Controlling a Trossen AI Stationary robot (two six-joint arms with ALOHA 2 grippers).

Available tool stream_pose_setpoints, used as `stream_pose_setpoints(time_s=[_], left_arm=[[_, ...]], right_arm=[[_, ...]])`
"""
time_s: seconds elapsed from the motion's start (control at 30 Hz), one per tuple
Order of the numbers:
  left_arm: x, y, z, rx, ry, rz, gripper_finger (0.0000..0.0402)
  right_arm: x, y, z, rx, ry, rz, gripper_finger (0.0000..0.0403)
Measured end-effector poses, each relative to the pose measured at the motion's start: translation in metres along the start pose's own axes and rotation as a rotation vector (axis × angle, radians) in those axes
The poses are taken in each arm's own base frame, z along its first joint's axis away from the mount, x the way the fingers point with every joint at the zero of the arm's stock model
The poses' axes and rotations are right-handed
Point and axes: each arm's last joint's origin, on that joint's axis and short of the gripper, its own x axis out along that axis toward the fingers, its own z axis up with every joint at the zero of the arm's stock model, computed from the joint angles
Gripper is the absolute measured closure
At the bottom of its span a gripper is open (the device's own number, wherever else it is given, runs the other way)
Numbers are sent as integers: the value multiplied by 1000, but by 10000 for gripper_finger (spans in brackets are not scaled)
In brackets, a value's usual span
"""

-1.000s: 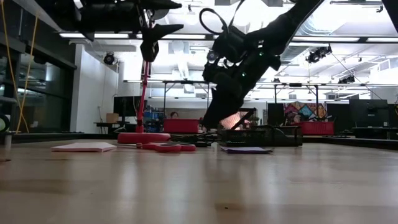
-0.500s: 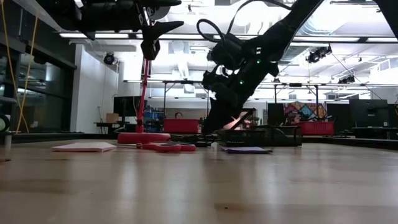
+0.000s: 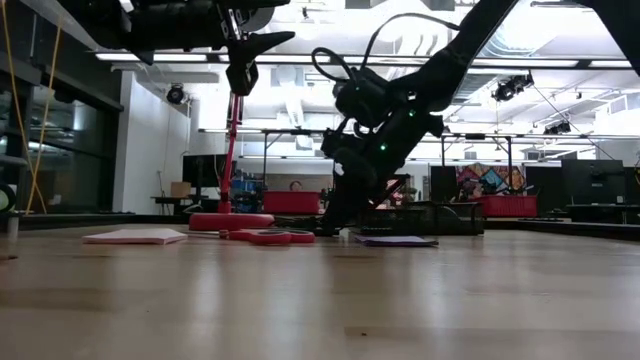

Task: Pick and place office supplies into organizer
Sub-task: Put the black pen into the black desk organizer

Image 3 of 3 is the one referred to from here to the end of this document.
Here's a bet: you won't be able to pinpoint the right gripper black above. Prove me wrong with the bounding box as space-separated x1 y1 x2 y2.
315 112 445 237

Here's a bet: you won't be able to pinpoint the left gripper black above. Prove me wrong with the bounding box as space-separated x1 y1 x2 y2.
219 0 296 97

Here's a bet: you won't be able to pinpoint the purple sticky note pad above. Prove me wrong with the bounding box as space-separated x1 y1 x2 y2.
353 234 440 249

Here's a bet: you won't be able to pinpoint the red handled scissors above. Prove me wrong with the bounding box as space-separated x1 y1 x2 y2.
219 227 317 247

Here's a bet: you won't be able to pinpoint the black mesh desk organizer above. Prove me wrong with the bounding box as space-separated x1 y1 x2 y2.
355 173 485 237

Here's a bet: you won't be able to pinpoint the red storage bin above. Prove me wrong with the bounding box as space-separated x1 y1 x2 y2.
263 190 321 215
473 194 539 219

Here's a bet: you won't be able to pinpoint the ceiling light strip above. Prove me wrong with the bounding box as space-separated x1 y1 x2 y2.
472 58 580 69
588 59 634 70
94 52 209 63

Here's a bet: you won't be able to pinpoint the blue storage bins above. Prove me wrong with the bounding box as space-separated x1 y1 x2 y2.
230 177 265 214

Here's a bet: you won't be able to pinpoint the red desk lamp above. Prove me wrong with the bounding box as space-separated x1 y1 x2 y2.
188 7 276 232

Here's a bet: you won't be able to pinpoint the black ceiling spotlight cluster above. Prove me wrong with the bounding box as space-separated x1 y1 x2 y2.
491 72 535 103

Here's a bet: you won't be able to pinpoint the large black computer monitor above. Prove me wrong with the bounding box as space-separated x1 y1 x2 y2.
560 158 625 206

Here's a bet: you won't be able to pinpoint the dark background desk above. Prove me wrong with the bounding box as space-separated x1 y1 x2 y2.
566 202 640 225

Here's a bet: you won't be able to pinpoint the pink sticky note pad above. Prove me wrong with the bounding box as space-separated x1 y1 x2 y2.
82 228 189 246

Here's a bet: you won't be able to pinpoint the small green round object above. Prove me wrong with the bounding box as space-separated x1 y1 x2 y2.
0 182 18 214

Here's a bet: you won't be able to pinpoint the black lamp power cable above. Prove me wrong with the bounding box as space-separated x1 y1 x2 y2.
273 213 331 236

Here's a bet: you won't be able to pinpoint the black background rig frame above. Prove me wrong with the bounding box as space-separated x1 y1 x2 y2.
199 127 331 201
439 132 516 174

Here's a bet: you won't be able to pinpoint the colourful patterned wall hanging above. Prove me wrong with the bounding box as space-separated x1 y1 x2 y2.
455 162 527 199

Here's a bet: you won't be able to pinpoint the yellow cable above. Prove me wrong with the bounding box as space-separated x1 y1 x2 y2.
0 0 65 216

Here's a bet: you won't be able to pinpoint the small grey post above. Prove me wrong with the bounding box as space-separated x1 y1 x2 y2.
5 210 21 239

